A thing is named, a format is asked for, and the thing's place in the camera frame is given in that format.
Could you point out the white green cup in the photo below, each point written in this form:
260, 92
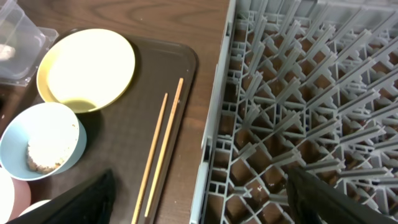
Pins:
34, 206

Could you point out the right wooden chopstick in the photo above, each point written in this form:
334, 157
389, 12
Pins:
163, 148

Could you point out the wooden chopstick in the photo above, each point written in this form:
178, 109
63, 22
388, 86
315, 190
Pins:
163, 148
148, 166

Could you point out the dark brown serving tray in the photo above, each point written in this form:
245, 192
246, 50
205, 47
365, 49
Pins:
119, 136

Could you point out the clear plastic waste bin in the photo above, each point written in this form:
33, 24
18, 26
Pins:
23, 44

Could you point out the yellow plate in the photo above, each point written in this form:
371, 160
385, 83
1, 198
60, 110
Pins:
87, 70

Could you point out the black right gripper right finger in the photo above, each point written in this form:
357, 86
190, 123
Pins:
313, 201

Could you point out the white pink bowl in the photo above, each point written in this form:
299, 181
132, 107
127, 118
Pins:
15, 197

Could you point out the left wooden chopstick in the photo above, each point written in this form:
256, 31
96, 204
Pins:
148, 166

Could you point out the light blue rice bowl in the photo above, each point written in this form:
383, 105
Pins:
43, 140

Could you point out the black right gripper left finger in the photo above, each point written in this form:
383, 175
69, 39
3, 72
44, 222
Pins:
88, 202

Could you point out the grey dishwasher rack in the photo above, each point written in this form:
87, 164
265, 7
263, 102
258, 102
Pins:
300, 83

